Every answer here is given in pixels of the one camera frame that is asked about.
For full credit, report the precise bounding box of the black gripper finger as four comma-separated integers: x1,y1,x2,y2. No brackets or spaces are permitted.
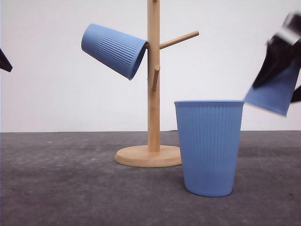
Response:
0,49,13,72

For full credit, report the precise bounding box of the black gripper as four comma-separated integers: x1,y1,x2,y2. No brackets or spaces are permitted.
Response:
253,10,301,102

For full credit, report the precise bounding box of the blue ribbed cup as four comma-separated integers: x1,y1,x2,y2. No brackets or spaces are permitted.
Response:
81,23,149,80
245,62,301,116
174,100,244,197

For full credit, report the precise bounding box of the wooden cup tree stand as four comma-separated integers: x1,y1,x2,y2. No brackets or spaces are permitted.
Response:
114,0,199,168

